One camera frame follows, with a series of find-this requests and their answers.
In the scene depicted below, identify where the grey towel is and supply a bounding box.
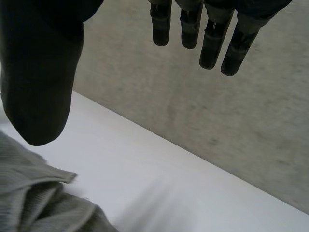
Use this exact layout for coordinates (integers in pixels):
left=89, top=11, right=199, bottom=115
left=0, top=130, right=119, bottom=232

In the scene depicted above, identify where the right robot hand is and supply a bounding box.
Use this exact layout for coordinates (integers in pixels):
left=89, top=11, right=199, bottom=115
left=0, top=0, right=294, bottom=147

